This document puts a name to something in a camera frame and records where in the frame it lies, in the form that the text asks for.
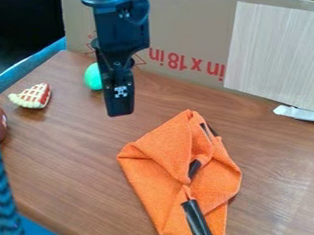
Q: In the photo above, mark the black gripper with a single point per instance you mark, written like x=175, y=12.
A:
x=119, y=31

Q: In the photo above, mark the orange cloth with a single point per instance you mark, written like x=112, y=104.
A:
x=172, y=175

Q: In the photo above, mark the green toy ball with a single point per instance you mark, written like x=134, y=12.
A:
x=93, y=78

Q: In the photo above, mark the yellow red toy pie slice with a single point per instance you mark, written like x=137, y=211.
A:
x=34, y=95

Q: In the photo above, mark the cardboard box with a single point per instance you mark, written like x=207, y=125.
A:
x=190, y=27

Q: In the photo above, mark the red brown toy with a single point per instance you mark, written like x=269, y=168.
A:
x=0, y=123

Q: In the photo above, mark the light wooden board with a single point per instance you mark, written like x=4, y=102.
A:
x=278, y=55

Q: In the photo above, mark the white paper scrap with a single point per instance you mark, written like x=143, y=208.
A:
x=300, y=113

